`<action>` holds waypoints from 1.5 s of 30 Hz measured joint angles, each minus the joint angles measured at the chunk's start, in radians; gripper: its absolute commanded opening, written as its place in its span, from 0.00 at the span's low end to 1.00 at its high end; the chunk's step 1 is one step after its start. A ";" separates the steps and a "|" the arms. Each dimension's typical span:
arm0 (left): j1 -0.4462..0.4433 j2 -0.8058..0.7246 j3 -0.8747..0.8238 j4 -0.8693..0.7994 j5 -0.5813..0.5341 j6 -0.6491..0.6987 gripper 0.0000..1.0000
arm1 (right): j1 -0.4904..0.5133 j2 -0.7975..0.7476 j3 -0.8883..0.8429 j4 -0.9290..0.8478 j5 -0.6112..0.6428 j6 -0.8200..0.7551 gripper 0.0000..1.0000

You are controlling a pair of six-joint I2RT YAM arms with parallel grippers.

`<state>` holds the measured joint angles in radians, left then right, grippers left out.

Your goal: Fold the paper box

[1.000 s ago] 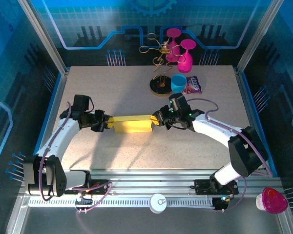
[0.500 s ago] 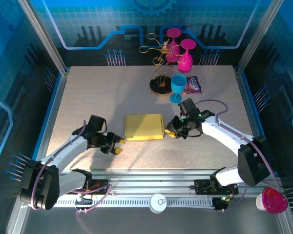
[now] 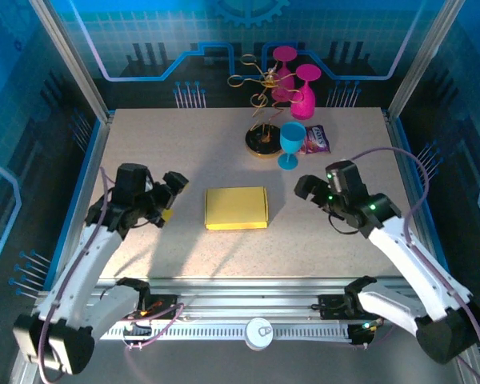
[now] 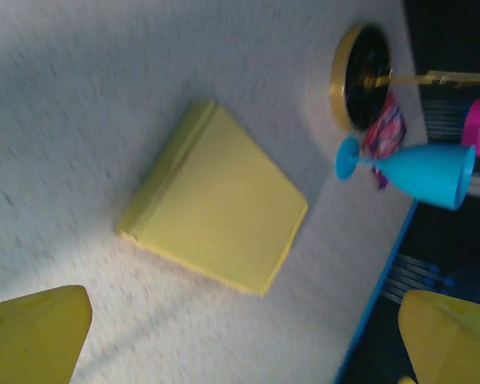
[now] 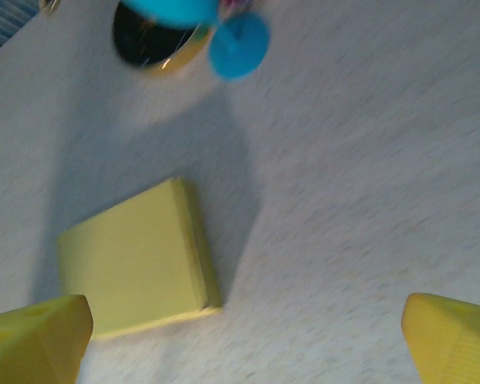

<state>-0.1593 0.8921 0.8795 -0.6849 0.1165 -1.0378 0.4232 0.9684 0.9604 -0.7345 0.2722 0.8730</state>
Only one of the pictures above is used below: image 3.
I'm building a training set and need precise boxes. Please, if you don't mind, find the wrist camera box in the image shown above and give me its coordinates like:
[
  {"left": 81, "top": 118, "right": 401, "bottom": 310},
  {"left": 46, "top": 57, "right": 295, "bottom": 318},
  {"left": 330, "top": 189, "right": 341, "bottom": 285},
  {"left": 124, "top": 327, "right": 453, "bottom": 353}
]
[
  {"left": 114, "top": 162, "right": 154, "bottom": 205},
  {"left": 325, "top": 159, "right": 364, "bottom": 198}
]

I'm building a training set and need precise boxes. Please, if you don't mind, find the aluminium table side rail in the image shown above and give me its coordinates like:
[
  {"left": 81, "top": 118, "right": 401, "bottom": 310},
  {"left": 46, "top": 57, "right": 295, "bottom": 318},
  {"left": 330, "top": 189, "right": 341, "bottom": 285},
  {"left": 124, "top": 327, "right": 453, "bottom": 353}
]
[
  {"left": 383, "top": 107, "right": 455, "bottom": 291},
  {"left": 50, "top": 111, "right": 115, "bottom": 291}
]

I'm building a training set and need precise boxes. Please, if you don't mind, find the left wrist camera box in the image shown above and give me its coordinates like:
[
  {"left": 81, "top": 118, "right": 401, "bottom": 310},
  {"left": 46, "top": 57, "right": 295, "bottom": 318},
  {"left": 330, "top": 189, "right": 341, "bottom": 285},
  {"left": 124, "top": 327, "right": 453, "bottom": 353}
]
[{"left": 114, "top": 162, "right": 154, "bottom": 205}]

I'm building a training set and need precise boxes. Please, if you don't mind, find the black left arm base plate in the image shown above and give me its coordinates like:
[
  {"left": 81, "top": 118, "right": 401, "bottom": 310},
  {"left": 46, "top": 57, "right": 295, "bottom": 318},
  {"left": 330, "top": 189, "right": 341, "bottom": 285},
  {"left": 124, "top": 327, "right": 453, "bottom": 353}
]
[{"left": 119, "top": 294, "right": 184, "bottom": 321}]

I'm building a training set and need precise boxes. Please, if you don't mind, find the small electronics board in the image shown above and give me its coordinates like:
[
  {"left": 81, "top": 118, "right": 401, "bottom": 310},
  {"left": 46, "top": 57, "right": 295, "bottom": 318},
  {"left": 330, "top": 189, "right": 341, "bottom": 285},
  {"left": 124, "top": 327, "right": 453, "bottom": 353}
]
[
  {"left": 346, "top": 322, "right": 380, "bottom": 350},
  {"left": 122, "top": 319, "right": 153, "bottom": 343}
]

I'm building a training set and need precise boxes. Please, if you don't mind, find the grey metal base tray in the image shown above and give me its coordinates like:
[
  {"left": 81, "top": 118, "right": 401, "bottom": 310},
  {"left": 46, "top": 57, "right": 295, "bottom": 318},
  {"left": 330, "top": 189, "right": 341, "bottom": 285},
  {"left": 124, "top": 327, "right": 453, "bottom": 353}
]
[{"left": 7, "top": 311, "right": 480, "bottom": 384}]

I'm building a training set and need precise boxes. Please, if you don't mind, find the white pull-tab can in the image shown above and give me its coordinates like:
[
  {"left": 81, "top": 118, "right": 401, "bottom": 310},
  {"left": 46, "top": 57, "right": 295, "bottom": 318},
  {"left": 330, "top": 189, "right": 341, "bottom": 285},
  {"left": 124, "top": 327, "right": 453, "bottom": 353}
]
[{"left": 244, "top": 317, "right": 274, "bottom": 352}]

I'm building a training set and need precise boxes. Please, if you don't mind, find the white slotted cable duct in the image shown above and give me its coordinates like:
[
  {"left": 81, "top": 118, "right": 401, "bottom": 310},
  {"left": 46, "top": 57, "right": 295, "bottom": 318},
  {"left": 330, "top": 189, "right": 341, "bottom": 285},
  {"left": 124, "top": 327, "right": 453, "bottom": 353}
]
[{"left": 99, "top": 324, "right": 353, "bottom": 342}]

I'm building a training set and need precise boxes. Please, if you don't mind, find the aluminium mounting rail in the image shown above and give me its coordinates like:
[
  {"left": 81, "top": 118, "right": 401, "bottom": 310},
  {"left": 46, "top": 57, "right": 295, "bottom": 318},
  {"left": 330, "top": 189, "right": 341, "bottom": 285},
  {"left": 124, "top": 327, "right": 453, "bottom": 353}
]
[{"left": 31, "top": 278, "right": 465, "bottom": 321}]

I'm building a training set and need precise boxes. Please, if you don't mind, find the thin black cable loop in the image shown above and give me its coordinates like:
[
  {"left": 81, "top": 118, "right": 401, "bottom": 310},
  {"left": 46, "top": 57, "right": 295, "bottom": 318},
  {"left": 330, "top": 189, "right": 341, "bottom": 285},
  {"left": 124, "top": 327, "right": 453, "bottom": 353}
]
[{"left": 326, "top": 213, "right": 362, "bottom": 237}]

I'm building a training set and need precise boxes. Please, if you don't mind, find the purple candy bag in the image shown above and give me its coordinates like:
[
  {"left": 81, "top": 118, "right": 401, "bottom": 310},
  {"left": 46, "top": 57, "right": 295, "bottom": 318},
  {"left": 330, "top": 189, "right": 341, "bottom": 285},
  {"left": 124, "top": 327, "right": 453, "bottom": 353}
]
[{"left": 298, "top": 124, "right": 332, "bottom": 155}]

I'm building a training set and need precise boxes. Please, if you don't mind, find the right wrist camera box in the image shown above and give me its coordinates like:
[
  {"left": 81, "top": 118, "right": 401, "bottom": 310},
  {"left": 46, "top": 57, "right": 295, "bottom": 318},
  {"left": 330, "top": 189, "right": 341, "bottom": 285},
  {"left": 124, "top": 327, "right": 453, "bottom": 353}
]
[{"left": 325, "top": 159, "right": 364, "bottom": 198}]

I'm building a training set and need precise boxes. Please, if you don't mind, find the yellow paper box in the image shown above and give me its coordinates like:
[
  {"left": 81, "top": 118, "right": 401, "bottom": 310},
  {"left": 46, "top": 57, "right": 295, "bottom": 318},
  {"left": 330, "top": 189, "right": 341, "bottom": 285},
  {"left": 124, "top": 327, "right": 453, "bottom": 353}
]
[{"left": 203, "top": 186, "right": 269, "bottom": 231}]

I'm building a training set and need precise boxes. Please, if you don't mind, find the pink glitter goblet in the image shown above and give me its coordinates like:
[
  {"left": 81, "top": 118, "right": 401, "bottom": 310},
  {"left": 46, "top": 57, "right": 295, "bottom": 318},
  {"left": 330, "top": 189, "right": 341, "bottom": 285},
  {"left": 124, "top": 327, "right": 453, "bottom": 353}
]
[
  {"left": 290, "top": 63, "right": 323, "bottom": 121},
  {"left": 270, "top": 46, "right": 299, "bottom": 103}
]

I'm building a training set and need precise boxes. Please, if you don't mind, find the blue plastic goblet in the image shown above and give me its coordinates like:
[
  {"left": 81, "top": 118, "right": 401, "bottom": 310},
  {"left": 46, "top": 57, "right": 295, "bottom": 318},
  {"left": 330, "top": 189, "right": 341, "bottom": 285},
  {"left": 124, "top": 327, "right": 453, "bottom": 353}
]
[{"left": 278, "top": 121, "right": 307, "bottom": 170}]

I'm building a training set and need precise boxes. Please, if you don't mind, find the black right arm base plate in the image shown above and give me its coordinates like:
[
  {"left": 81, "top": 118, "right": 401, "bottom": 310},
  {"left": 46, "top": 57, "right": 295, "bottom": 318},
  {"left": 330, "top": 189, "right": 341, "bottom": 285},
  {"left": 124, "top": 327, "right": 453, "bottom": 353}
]
[{"left": 318, "top": 293, "right": 385, "bottom": 321}]

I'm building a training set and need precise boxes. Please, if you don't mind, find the aluminium corner post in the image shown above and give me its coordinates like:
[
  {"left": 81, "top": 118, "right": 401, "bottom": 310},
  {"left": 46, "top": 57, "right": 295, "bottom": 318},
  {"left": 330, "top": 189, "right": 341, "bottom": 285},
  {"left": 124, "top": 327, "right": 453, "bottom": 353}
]
[
  {"left": 28, "top": 0, "right": 115, "bottom": 123},
  {"left": 385, "top": 0, "right": 468, "bottom": 119}
]

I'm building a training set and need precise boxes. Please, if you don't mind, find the gold wire glass rack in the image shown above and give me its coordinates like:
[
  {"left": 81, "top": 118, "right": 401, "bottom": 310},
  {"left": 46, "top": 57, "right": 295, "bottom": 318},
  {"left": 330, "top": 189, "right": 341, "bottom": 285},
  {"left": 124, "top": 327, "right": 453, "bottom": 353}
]
[{"left": 227, "top": 54, "right": 305, "bottom": 160}]

